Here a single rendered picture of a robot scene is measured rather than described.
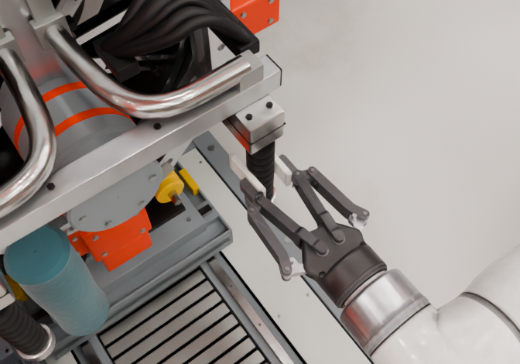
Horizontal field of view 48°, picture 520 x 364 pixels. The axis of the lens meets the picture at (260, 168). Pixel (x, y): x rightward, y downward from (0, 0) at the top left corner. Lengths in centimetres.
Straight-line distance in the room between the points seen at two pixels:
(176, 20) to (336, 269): 32
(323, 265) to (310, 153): 109
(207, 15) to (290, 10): 152
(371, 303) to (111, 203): 33
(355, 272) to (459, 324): 12
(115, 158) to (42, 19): 18
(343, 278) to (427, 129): 125
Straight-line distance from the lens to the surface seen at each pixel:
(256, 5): 88
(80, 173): 60
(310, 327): 146
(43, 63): 75
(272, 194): 80
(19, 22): 70
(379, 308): 65
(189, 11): 63
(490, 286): 69
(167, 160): 102
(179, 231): 139
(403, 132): 185
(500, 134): 194
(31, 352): 77
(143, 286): 142
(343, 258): 67
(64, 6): 84
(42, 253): 85
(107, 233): 107
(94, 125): 71
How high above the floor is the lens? 147
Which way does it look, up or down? 59 degrees down
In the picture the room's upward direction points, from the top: straight up
